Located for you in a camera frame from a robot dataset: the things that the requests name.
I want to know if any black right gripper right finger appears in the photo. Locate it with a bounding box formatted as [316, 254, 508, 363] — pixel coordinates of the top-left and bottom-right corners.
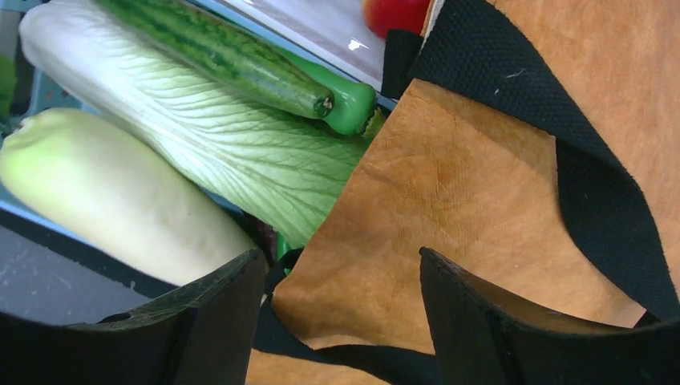
[419, 248, 679, 384]

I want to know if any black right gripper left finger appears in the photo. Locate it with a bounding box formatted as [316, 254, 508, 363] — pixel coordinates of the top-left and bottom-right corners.
[1, 249, 265, 384]

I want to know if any green napa cabbage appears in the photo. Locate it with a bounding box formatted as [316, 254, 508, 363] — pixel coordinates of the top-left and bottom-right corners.
[19, 1, 368, 248]

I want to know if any brown Trader Joe's bag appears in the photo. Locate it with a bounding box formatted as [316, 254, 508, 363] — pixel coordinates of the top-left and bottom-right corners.
[246, 1, 679, 384]

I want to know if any white daikon radish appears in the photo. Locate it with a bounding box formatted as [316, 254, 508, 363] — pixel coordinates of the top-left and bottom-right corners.
[1, 108, 255, 286]

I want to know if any green chili pepper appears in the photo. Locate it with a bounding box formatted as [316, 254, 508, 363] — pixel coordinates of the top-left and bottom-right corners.
[275, 47, 386, 140]

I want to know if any green cucumber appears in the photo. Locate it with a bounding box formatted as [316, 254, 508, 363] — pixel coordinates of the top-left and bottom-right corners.
[96, 0, 335, 120]

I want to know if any red yellow apple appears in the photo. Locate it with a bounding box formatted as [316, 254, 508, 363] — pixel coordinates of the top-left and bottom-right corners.
[362, 0, 431, 39]

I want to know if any long green bean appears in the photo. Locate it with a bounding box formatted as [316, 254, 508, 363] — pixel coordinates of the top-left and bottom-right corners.
[275, 233, 295, 277]

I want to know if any blue perforated basket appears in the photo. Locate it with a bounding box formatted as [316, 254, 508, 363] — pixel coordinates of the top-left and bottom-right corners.
[0, 0, 251, 240]

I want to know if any white perforated basket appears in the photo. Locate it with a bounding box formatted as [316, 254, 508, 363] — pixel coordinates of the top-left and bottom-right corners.
[194, 0, 385, 91]

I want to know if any green leafy vegetable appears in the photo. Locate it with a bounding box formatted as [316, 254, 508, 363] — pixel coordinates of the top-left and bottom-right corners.
[1, 55, 17, 135]

